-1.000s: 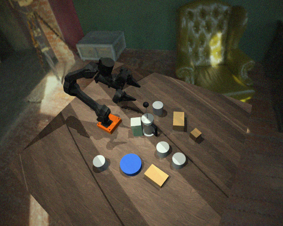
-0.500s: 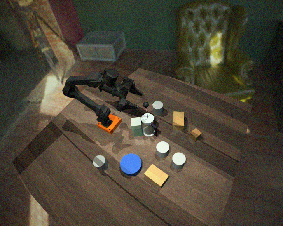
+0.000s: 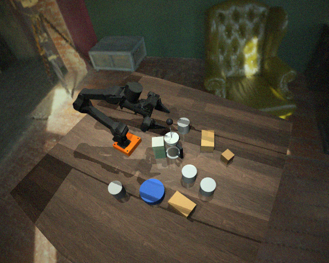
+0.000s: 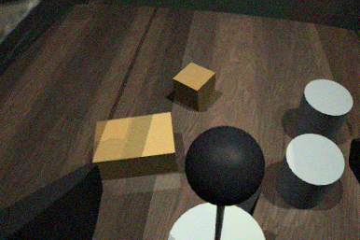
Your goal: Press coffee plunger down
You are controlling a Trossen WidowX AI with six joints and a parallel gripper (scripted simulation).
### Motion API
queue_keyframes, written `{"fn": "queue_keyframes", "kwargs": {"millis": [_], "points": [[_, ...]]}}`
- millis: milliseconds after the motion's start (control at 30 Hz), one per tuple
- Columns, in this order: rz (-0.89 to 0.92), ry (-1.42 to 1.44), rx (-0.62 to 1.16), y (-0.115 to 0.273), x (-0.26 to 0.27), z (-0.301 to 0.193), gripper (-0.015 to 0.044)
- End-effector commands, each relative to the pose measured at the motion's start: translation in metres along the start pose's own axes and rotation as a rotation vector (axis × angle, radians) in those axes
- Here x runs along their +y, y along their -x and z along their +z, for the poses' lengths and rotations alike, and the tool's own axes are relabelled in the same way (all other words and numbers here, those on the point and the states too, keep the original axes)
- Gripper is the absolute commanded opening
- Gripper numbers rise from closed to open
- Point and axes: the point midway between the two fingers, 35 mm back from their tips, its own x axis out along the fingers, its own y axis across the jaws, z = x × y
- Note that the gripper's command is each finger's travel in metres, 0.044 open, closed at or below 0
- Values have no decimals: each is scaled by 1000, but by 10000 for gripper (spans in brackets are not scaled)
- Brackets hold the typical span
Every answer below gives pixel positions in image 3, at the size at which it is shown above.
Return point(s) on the green rectangular block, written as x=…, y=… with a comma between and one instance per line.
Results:
x=158, y=146

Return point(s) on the dark grey cylinder with white top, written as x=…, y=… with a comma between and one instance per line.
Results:
x=117, y=189
x=183, y=125
x=189, y=173
x=207, y=187

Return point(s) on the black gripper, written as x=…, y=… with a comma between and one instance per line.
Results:
x=147, y=122

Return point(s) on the blue cylinder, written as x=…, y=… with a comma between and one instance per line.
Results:
x=152, y=191

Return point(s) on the glass french press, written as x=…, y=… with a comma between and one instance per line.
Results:
x=174, y=150

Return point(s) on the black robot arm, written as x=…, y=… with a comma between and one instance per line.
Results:
x=129, y=95

